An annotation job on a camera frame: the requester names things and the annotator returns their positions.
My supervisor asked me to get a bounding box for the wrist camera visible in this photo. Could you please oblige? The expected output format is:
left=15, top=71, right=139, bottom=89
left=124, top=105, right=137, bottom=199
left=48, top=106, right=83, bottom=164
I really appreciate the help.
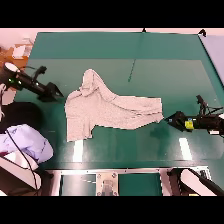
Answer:
left=195, top=94, right=210, bottom=116
left=31, top=65, right=48, bottom=83

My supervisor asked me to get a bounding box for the black cable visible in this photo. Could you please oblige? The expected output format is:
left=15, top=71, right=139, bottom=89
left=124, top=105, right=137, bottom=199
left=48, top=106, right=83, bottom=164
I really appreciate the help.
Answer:
left=5, top=128, right=38, bottom=192

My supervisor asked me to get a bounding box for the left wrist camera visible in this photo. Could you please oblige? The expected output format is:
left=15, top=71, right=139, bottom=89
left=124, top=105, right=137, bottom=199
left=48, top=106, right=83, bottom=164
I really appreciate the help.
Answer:
left=31, top=65, right=48, bottom=83

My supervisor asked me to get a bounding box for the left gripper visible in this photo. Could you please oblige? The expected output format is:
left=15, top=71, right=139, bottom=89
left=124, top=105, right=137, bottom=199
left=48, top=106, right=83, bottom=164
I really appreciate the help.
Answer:
left=37, top=82, right=65, bottom=103

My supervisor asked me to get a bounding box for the lavender garment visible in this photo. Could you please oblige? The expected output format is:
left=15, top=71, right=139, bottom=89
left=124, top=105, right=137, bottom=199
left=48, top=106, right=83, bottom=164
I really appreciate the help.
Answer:
left=0, top=123, right=55, bottom=165

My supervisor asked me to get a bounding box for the beige shirt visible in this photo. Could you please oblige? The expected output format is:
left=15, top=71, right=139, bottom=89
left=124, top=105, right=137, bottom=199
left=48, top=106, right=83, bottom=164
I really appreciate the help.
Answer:
left=64, top=68, right=165, bottom=143

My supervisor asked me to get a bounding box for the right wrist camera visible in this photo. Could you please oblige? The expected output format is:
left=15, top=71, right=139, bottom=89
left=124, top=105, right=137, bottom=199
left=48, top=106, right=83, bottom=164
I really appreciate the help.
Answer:
left=195, top=94, right=210, bottom=116

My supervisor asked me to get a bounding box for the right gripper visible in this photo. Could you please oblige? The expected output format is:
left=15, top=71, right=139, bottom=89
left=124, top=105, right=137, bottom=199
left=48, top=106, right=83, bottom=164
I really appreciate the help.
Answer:
left=165, top=111, right=196, bottom=133

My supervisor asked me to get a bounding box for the brown cardboard box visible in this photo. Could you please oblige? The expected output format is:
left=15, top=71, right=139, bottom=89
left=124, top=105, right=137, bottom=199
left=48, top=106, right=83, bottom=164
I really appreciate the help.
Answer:
left=0, top=42, right=33, bottom=69

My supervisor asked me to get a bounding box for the silver frame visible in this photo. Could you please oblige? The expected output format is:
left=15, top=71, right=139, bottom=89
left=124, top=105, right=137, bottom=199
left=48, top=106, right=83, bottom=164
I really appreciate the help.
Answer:
left=43, top=165, right=215, bottom=197

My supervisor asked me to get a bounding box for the black garment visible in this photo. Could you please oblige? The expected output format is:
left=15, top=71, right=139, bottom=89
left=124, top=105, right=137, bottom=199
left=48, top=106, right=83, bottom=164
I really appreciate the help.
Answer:
left=0, top=101, right=45, bottom=135

